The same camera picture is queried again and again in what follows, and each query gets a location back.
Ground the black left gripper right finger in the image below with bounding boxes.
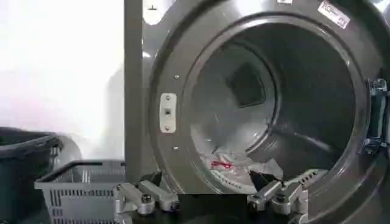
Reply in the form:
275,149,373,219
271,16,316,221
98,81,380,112
247,170,309,224

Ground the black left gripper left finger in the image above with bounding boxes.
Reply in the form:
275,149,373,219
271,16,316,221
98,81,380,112
113,171,181,224

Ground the white garment with red print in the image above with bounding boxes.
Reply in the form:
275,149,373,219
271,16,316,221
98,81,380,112
199,145,285,194

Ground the grey slotted plastic basket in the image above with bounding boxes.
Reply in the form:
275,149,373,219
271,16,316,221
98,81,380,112
34,159,135,224

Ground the grey dryer with round opening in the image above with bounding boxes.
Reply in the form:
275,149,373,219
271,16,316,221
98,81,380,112
124,0,390,224

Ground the white door latch plate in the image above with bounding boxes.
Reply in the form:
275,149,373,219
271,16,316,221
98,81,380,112
159,93,178,134

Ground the metal dryer door hinge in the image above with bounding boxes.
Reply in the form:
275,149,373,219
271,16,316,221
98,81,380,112
361,77,390,156

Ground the dark plastic bin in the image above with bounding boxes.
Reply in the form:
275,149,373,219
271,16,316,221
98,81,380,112
0,126,64,224

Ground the large white label sticker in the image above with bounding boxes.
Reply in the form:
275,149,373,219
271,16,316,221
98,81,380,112
317,0,351,30

